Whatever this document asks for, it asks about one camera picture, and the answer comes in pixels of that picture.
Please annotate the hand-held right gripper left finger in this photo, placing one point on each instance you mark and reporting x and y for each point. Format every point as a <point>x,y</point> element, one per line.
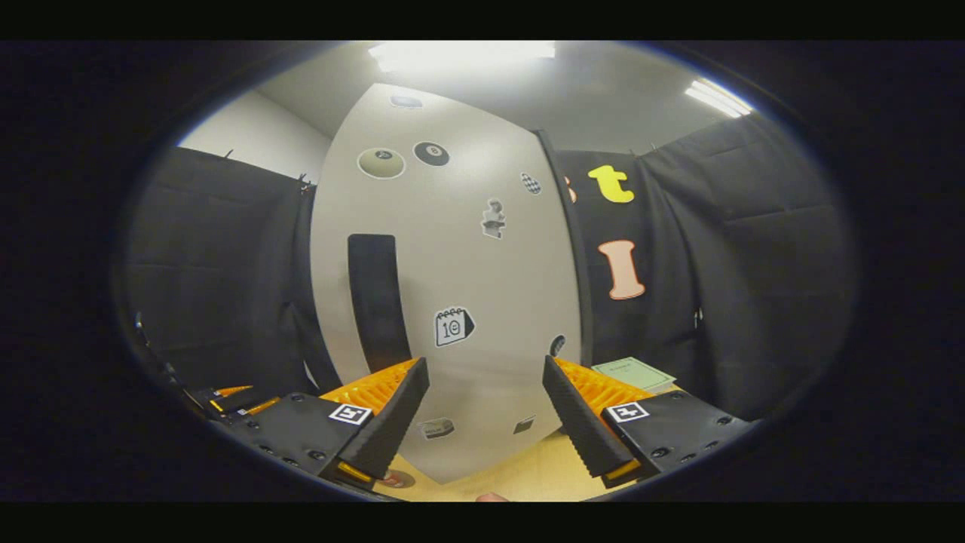
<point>392,422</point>

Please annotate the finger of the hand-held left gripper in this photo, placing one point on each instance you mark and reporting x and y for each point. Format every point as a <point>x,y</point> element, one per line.
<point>226,393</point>
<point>252,408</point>

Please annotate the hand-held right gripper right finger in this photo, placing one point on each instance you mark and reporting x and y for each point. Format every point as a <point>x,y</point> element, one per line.
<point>577,422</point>

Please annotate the brown round coaster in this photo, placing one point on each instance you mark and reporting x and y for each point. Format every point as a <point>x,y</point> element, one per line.
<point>397,480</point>

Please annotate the white cabinet door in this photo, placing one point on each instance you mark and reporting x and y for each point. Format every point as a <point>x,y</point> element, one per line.
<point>482,286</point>

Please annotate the green notebook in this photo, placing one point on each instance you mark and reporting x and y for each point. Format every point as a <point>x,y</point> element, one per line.
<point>637,373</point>

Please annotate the black backdrop cloth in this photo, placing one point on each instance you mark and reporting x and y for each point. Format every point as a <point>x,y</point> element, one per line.
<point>754,264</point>

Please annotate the ceiling light panel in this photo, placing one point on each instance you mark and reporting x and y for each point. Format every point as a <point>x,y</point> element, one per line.
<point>718,98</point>
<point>460,54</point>

